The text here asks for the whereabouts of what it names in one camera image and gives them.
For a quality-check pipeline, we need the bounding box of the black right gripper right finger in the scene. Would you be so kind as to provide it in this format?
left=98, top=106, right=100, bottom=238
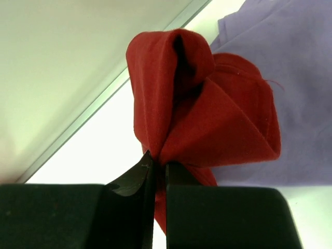
left=165, top=163, right=301, bottom=249

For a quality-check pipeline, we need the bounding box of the red t shirt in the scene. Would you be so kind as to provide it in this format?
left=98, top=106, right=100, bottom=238
left=126, top=29, right=281, bottom=231

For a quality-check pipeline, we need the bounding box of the folded purple t shirt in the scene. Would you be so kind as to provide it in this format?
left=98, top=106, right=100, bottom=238
left=211, top=1, right=331, bottom=186

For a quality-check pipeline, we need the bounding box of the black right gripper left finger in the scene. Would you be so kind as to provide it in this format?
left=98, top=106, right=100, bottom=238
left=1, top=153, right=155, bottom=249

